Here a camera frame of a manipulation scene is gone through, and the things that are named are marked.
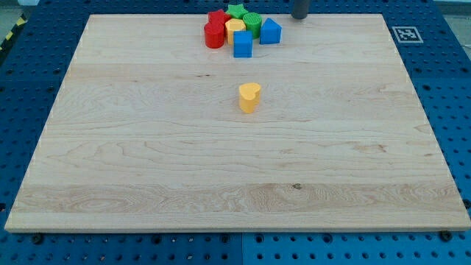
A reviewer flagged green star block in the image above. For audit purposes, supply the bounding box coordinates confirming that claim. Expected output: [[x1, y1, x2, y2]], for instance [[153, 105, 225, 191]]
[[226, 4, 249, 19]]

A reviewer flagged yellow hexagon block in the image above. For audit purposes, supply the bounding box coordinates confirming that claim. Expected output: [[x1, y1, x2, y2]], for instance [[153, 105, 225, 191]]
[[224, 18, 246, 45]]

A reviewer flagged red star block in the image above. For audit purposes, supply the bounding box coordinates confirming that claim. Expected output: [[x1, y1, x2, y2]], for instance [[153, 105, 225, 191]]
[[208, 9, 232, 26]]

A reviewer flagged blue cube block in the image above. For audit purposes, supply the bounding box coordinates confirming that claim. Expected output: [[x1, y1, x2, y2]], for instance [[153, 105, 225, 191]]
[[233, 31, 252, 57]]

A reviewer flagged red cylinder block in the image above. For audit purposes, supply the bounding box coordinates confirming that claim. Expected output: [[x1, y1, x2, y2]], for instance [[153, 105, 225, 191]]
[[204, 22, 225, 49]]

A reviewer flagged blue triangle block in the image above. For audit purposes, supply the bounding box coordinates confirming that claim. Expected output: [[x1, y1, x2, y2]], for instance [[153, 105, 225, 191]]
[[260, 18, 282, 45]]

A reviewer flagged green circle block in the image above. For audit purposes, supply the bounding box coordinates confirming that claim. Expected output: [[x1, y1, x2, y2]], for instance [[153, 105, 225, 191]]
[[242, 13, 263, 39]]

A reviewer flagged wooden board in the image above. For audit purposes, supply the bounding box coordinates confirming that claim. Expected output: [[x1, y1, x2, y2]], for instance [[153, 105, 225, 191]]
[[5, 14, 470, 233]]

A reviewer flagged black bolt front left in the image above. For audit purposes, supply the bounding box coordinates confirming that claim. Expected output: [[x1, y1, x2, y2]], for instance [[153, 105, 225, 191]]
[[31, 233, 43, 244]]

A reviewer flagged fiducial marker tag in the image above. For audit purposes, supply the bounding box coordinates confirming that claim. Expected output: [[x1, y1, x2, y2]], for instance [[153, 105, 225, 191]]
[[392, 26, 423, 43]]

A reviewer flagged black bolt front right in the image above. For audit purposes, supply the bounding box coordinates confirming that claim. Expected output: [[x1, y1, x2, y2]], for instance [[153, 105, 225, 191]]
[[439, 230, 453, 242]]

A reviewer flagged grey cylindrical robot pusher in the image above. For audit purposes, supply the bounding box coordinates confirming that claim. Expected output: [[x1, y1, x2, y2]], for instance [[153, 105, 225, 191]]
[[291, 0, 311, 20]]

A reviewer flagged yellow heart block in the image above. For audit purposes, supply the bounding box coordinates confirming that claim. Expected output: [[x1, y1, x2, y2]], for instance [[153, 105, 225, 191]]
[[238, 82, 261, 113]]

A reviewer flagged black bolt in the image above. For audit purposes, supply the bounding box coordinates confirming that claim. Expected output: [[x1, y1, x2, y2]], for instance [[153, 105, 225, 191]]
[[439, 230, 453, 242], [31, 233, 43, 244]]

